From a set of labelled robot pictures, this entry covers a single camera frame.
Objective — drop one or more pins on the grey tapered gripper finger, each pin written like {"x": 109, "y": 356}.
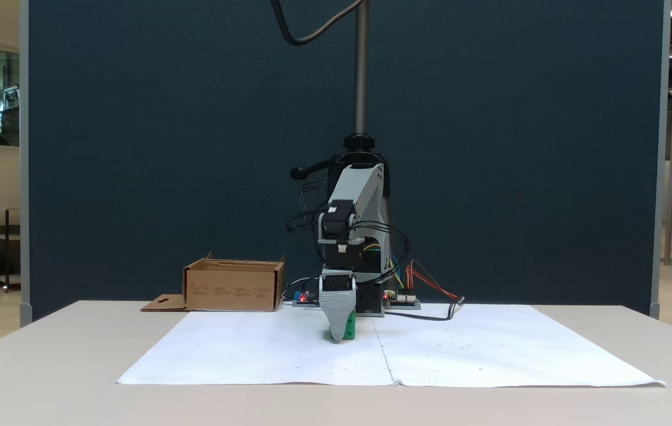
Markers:
{"x": 336, "y": 310}

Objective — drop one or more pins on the green dice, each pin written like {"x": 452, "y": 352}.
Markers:
{"x": 350, "y": 325}

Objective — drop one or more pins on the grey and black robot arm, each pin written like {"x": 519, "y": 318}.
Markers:
{"x": 359, "y": 189}

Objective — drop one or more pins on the blue power circuit board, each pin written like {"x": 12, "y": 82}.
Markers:
{"x": 303, "y": 300}

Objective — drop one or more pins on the brown cardboard box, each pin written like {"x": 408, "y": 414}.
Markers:
{"x": 232, "y": 290}

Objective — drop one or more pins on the white paper sheet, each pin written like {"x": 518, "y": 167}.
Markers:
{"x": 489, "y": 349}

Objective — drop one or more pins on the threaded metal stand pole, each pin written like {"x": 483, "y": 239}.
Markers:
{"x": 361, "y": 71}

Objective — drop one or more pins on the dark blue partition panel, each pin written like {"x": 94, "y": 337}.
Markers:
{"x": 134, "y": 148}

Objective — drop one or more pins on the black metal cart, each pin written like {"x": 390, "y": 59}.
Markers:
{"x": 5, "y": 248}

